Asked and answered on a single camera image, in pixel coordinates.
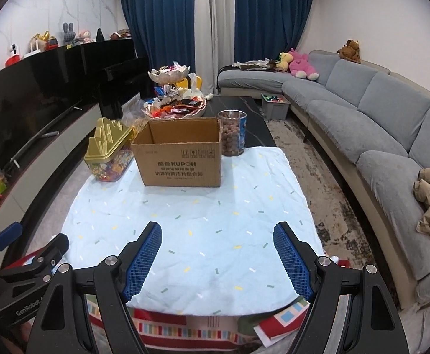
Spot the white and red camera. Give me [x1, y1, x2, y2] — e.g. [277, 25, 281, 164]
[6, 43, 22, 67]

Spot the black curved television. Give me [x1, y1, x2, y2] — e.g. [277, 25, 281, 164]
[0, 50, 85, 166]

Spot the white plastic bag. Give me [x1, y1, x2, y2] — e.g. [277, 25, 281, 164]
[176, 86, 214, 100]

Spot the black piano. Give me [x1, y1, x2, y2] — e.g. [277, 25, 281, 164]
[65, 39, 151, 119]

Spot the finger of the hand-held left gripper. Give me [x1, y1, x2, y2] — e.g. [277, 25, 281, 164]
[0, 233, 70, 284]
[0, 221, 23, 262]

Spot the grey bunny plush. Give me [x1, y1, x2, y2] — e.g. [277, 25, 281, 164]
[63, 22, 76, 47]

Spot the colourful printed book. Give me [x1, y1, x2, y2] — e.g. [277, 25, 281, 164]
[254, 304, 308, 343]

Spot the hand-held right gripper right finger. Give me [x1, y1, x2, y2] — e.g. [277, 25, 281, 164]
[273, 221, 411, 354]

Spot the small white lotus bowl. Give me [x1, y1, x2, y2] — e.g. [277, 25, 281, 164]
[148, 64, 192, 83]

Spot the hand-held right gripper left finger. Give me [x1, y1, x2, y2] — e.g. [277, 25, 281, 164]
[27, 221, 163, 354]

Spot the large pile of snack packets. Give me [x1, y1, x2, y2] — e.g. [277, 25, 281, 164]
[145, 98, 203, 118]

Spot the white sheer curtain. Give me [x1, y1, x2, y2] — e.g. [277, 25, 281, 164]
[205, 0, 238, 93]

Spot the large white lotus bowl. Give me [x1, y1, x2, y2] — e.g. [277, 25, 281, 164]
[141, 94, 208, 120]

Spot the colourful striped mat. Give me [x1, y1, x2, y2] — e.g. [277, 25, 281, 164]
[86, 295, 311, 354]

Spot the white brown cloth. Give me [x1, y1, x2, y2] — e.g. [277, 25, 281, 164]
[233, 58, 278, 71]

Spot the pink plush toy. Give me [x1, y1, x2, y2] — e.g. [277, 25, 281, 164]
[288, 48, 319, 81]

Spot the grey storage box of toys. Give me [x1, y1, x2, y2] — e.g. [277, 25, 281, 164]
[261, 93, 291, 120]

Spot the grey sectional sofa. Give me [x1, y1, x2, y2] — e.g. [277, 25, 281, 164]
[217, 50, 430, 310]

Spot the brown plush toy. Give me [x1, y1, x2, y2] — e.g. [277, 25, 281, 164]
[338, 39, 362, 63]

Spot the blue curtain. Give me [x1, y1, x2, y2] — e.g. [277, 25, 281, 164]
[118, 0, 210, 94]
[234, 0, 317, 63]

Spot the clear round jar of nuts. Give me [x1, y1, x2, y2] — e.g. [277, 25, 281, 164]
[217, 110, 247, 156]

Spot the patterned grey rug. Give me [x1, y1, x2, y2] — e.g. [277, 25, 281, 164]
[265, 118, 396, 303]

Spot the gold balloon decoration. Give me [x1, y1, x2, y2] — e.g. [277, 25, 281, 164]
[29, 31, 59, 54]

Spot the clear jar with gold lid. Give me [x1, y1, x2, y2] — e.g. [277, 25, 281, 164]
[84, 117, 136, 182]

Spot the black marble coffee table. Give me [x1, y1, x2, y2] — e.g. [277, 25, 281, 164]
[196, 96, 276, 155]

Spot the brown cardboard box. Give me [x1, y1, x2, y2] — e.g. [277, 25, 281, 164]
[131, 117, 223, 187]

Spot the light blue tablecloth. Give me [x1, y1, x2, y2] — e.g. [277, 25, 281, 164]
[59, 145, 328, 316]

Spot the grey television cabinet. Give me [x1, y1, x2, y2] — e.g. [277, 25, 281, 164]
[0, 92, 142, 251]

